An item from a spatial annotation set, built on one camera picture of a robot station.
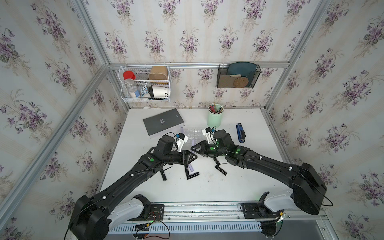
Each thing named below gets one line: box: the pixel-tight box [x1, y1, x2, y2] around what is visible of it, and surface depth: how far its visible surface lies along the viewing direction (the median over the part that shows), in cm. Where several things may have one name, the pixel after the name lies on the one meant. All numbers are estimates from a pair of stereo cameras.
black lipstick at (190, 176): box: [186, 171, 200, 180], surface depth 86 cm
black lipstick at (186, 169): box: [184, 164, 189, 176], surface depth 88 cm
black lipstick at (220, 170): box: [215, 165, 228, 176], surface depth 89 cm
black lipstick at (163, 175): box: [160, 170, 167, 182], surface depth 86 cm
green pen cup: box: [207, 103, 224, 128], surface depth 104 cm
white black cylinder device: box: [148, 85, 170, 98], surface depth 95 cm
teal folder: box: [226, 61, 257, 88], surface depth 94 cm
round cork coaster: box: [233, 77, 249, 88], surface depth 100 cm
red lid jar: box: [123, 70, 136, 80], surface depth 94 cm
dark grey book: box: [142, 108, 185, 136], surface depth 110 cm
